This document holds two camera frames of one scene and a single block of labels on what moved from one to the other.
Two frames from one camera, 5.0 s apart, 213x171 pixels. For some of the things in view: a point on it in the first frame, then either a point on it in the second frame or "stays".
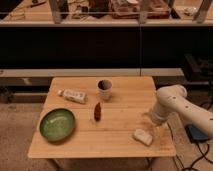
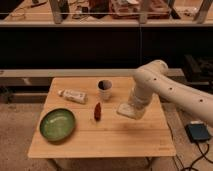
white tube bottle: [74, 96] stays
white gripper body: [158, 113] to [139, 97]
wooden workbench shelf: [106, 13] stays
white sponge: [141, 135] to [130, 110]
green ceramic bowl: [57, 124] stays
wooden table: [99, 117] stays
